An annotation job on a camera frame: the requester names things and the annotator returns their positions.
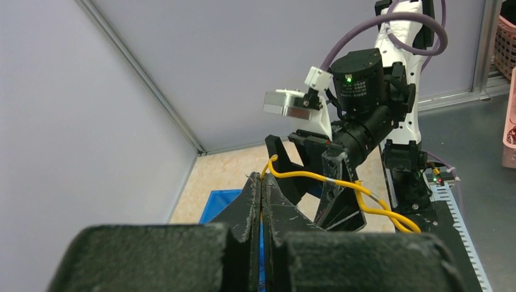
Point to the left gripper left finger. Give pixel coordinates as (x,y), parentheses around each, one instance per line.
(166,257)

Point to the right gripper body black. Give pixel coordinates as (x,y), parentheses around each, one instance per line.
(337,159)

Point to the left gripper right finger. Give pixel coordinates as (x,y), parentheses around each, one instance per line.
(300,256)

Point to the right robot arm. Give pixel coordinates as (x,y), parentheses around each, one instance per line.
(356,127)

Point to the blue three-compartment bin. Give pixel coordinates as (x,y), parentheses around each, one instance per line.
(243,255)

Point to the pink laundry basket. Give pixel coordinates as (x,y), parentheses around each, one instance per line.
(504,47)

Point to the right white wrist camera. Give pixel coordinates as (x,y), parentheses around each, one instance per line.
(307,111)

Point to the white cable duct strip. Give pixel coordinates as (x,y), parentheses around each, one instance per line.
(444,193)

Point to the pink basket of cable bundles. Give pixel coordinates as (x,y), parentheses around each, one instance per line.
(508,156)

